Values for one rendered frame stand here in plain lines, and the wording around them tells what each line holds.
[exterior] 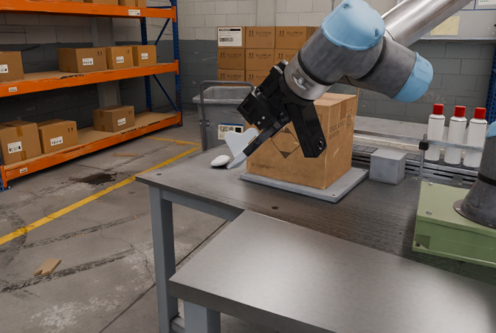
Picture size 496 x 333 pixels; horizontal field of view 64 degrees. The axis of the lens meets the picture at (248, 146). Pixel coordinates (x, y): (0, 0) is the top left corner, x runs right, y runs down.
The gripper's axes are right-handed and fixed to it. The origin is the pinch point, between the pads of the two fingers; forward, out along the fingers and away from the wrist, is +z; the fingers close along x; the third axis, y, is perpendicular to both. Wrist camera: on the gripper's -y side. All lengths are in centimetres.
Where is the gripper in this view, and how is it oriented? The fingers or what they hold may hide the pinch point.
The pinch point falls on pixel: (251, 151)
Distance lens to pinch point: 78.9
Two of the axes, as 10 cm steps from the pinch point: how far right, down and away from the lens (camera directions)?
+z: -4.7, 4.9, 7.3
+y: -6.9, -7.2, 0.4
